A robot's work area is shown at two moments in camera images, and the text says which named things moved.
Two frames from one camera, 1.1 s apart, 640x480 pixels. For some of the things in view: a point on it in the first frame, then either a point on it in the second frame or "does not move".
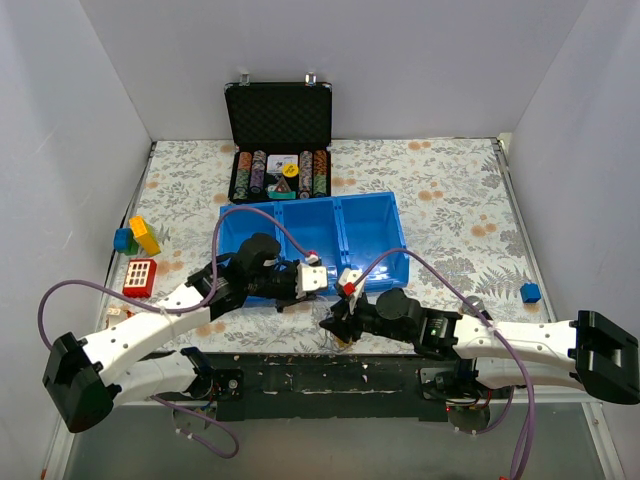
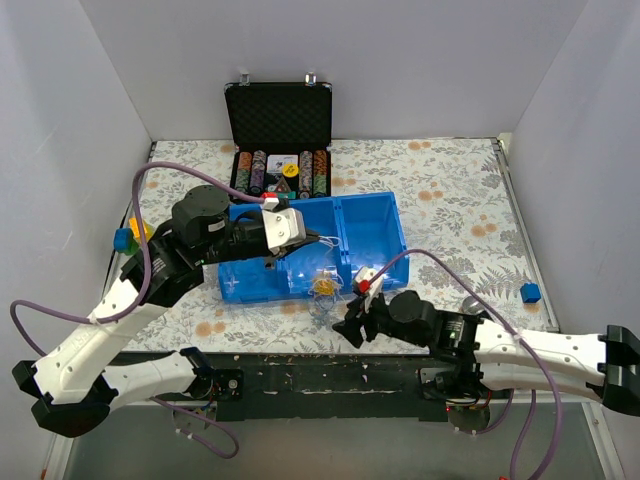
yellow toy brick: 145,234 does not move
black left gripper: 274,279 to 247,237
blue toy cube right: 530,292 does not move
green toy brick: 133,246 does not move
